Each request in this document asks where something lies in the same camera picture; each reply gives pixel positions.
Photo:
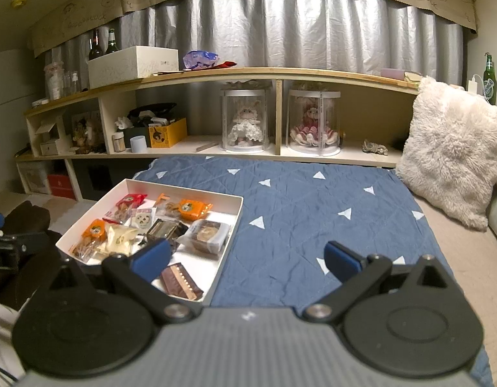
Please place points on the black bag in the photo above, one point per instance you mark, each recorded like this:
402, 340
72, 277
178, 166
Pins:
151, 111

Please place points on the wooden stick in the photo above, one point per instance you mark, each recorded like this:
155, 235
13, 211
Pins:
207, 146

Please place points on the grey curtain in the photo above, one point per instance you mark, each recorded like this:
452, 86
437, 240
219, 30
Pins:
313, 28

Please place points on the fluffy white pillow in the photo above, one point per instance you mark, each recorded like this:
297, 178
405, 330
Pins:
450, 149

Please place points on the white charger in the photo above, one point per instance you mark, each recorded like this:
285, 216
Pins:
473, 84

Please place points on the small grey figurine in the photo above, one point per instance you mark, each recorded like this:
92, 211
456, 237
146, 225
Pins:
375, 147

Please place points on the white cardboard box tray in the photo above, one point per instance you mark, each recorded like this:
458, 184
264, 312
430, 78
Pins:
184, 258

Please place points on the small jar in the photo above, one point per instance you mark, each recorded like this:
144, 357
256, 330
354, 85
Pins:
118, 142

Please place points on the yellow ceiling fixture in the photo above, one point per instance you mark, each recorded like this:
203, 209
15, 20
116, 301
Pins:
18, 2

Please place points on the small grey box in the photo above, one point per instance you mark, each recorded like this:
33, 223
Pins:
49, 148

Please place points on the beige bed sheet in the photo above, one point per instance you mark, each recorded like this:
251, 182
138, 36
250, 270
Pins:
454, 258

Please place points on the dark green container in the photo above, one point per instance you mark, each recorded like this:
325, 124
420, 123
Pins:
135, 132

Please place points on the red box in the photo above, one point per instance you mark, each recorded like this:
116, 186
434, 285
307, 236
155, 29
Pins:
62, 186

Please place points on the beige flat object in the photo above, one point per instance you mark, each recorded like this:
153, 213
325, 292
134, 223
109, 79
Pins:
413, 77

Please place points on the dark brownie packet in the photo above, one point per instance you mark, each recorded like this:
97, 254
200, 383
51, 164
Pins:
163, 229

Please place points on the red round-label snack packet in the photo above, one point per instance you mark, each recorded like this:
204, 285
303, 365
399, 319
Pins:
127, 203

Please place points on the brown chocolate packet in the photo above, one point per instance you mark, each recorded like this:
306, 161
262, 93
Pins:
179, 280

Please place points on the white storage bin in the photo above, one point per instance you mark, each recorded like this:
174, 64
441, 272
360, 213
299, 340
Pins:
34, 179

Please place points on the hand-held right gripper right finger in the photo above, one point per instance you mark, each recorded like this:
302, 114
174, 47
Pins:
343, 260

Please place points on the blue triangle print blanket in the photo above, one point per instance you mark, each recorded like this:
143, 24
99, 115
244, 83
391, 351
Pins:
292, 209

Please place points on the white cup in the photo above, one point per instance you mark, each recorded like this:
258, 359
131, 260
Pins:
138, 144

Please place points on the dark cloth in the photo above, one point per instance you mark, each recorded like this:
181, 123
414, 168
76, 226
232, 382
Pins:
26, 217

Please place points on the white printed clothing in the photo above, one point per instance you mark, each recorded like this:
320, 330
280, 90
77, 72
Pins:
4, 346

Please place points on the small clear orange-edged packet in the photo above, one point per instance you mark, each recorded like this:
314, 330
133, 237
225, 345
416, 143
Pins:
161, 198

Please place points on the yellow box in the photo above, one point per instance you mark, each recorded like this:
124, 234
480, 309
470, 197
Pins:
167, 133

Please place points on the pink flat box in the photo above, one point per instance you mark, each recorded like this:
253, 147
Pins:
392, 74

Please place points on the white storage box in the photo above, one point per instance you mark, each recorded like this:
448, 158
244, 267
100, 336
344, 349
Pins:
131, 66

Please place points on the green beer bottle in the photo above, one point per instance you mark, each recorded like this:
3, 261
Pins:
112, 44

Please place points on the red dress doll case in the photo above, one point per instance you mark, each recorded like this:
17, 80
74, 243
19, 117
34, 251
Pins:
313, 125

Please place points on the white flower ornament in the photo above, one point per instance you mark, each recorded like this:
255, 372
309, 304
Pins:
122, 122

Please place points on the white dress doll case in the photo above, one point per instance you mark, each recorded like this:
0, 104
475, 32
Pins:
244, 121

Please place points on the wooden shelf unit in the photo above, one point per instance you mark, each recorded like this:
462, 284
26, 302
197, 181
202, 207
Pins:
277, 117

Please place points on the cream snack packet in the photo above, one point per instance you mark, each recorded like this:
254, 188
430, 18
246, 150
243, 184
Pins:
121, 240

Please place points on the open small white box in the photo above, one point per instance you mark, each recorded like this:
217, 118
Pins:
46, 131

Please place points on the pink white snack packet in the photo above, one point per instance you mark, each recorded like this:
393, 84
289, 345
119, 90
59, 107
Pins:
143, 218

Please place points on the grey cookie packet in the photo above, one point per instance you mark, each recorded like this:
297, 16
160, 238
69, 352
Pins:
208, 234

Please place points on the clear glass jar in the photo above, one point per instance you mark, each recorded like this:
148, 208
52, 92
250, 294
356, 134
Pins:
55, 82

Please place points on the blue plastic bag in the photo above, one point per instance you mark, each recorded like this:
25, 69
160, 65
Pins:
200, 59

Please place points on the tall orange snack packet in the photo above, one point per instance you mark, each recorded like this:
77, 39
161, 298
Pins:
93, 229

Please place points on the green glass bottle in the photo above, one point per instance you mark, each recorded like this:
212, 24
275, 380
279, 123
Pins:
489, 80

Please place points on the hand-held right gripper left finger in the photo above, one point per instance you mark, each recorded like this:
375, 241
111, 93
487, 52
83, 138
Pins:
151, 258

